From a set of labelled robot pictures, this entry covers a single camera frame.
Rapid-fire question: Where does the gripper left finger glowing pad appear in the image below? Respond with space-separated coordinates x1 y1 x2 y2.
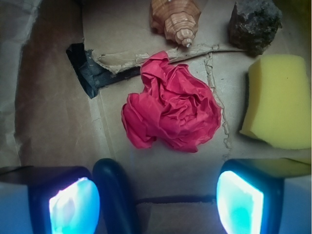
0 166 100 234

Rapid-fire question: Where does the dark green plastic pickle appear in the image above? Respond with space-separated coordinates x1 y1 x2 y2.
92 158 141 234

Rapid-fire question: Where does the brown paper bag tray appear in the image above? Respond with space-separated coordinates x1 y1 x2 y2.
0 0 311 234

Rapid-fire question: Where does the crumpled red paper ball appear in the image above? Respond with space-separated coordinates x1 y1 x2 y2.
121 51 221 153

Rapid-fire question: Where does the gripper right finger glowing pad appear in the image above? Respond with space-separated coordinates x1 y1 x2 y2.
216 158 312 234

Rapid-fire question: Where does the yellow sponge piece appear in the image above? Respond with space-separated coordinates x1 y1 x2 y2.
240 54 312 150

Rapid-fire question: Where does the brown rough rock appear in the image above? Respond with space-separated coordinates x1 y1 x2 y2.
228 0 282 56

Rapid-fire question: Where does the orange spiral seashell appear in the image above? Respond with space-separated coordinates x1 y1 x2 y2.
149 0 201 48

